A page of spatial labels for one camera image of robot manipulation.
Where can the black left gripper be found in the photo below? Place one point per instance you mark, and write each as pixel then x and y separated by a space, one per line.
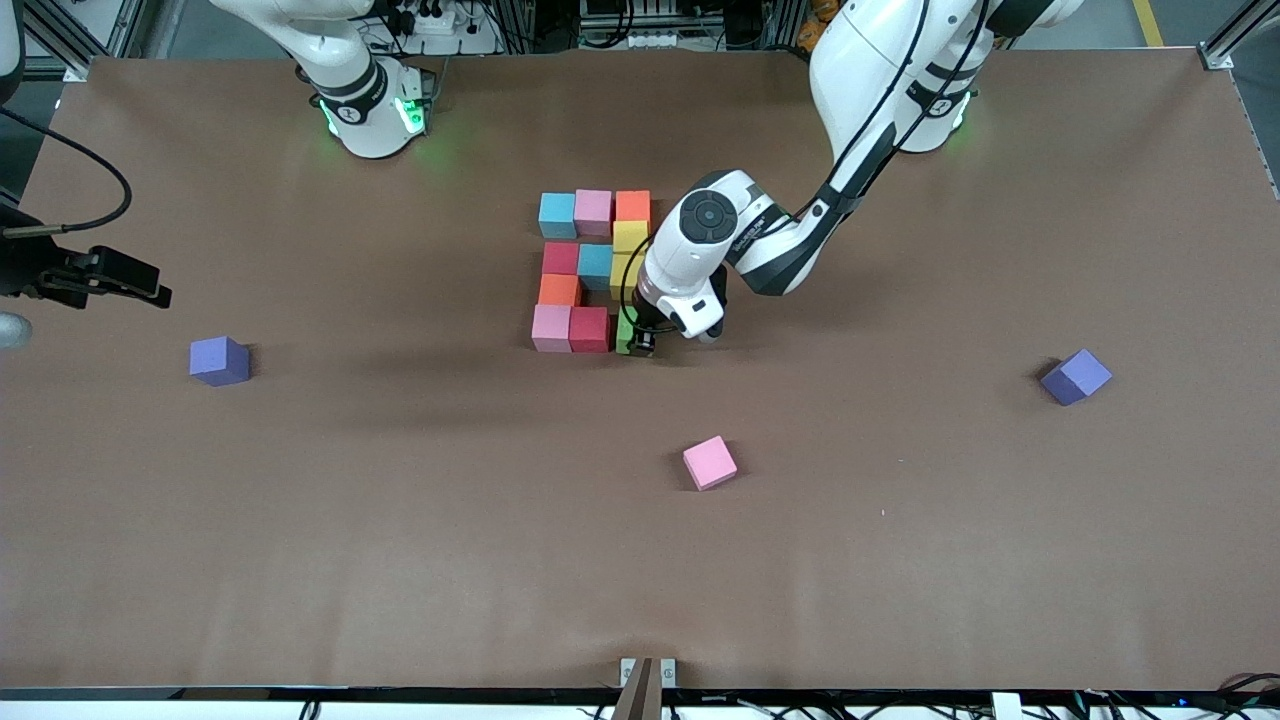
pixel 645 326

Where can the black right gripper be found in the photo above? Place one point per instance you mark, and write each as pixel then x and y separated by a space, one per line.
pixel 22 265

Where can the green foam cube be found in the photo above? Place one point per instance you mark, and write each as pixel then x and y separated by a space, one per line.
pixel 624 335

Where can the red foam cube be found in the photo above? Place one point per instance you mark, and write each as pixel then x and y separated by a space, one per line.
pixel 560 258
pixel 590 329

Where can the yellow foam cube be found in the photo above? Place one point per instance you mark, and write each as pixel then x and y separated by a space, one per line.
pixel 628 236
pixel 620 277

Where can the blue foam cube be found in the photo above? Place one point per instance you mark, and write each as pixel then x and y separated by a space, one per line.
pixel 557 215
pixel 596 265

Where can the pink foam cube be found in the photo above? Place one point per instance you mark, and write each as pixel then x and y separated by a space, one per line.
pixel 710 462
pixel 551 328
pixel 593 212

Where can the orange foam cube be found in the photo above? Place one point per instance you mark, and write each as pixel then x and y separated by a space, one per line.
pixel 632 205
pixel 560 290

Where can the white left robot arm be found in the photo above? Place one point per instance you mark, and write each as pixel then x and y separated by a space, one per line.
pixel 700 250

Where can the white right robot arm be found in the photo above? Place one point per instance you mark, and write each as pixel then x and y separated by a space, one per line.
pixel 365 110

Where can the purple foam cube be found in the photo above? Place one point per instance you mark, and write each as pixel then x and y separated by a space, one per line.
pixel 218 361
pixel 1076 377

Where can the white socket strip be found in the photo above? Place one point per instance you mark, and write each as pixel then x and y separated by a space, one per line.
pixel 650 42

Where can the bag of orange items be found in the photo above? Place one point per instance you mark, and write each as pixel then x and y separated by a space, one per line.
pixel 815 25

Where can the white power strip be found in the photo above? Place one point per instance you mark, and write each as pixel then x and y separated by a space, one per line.
pixel 440 22

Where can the small white block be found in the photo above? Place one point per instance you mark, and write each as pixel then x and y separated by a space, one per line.
pixel 1005 706

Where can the small metal bracket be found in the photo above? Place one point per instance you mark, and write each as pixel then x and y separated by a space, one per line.
pixel 628 672

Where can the brown camera mount post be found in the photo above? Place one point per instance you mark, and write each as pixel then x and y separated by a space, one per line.
pixel 640 700

